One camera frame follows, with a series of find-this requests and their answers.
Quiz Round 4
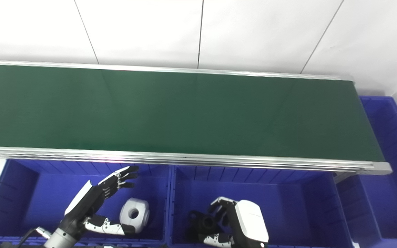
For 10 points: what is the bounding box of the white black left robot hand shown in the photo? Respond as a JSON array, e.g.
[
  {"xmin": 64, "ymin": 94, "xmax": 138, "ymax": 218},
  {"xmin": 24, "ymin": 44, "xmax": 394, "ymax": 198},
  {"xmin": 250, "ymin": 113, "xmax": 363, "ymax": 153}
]
[{"xmin": 62, "ymin": 165, "xmax": 140, "ymax": 237}]

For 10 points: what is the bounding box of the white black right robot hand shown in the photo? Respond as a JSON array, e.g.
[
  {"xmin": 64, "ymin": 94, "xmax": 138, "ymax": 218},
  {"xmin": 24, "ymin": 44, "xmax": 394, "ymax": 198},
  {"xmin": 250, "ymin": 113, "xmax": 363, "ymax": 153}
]
[{"xmin": 198, "ymin": 196, "xmax": 270, "ymax": 248}]

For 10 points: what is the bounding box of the black flanged machine part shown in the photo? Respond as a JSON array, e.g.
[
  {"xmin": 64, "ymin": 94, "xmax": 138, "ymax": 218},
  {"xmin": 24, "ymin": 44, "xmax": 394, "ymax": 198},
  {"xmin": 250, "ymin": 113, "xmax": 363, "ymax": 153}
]
[{"xmin": 188, "ymin": 210, "xmax": 229, "ymax": 242}]

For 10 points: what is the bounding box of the blue plastic bin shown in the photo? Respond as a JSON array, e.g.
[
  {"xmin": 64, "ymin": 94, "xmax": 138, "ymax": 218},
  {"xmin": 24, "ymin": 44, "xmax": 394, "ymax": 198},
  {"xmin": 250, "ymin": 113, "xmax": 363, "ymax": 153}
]
[
  {"xmin": 336, "ymin": 96, "xmax": 397, "ymax": 240},
  {"xmin": 167, "ymin": 164, "xmax": 355, "ymax": 248},
  {"xmin": 0, "ymin": 158, "xmax": 172, "ymax": 242}
]

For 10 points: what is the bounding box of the white rounded block part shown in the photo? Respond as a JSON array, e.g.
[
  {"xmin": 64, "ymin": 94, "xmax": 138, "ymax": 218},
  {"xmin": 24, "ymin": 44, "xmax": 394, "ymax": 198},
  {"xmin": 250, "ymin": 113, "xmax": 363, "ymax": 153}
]
[{"xmin": 119, "ymin": 197, "xmax": 150, "ymax": 229}]

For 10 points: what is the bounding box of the green conveyor belt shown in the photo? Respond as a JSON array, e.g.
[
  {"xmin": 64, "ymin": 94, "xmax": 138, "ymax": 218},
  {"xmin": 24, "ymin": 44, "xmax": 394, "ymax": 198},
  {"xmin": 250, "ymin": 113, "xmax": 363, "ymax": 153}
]
[
  {"xmin": 0, "ymin": 59, "xmax": 393, "ymax": 176},
  {"xmin": 0, "ymin": 64, "xmax": 386, "ymax": 163}
]

